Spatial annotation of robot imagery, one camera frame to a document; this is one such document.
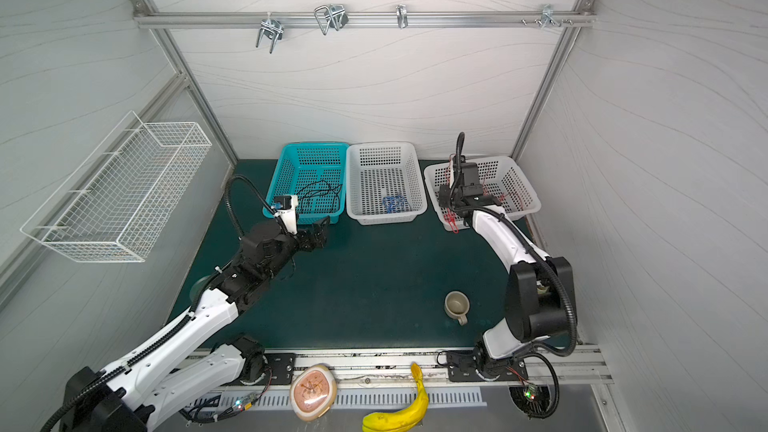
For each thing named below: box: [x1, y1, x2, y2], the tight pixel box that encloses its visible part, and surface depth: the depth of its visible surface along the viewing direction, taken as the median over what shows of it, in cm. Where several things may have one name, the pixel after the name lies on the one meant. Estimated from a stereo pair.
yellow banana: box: [362, 362, 429, 432], surface depth 65 cm
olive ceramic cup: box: [444, 290, 470, 326], surface depth 82 cm
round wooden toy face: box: [290, 364, 338, 422], surface depth 70 cm
